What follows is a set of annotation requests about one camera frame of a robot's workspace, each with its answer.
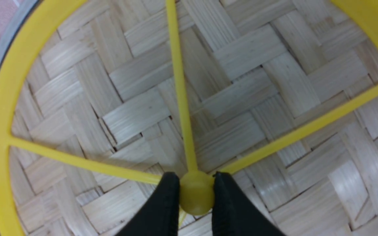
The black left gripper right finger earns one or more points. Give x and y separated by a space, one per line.
233 214

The yellow woven steamer lid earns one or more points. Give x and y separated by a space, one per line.
100 98

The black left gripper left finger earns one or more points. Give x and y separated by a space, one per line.
159 216

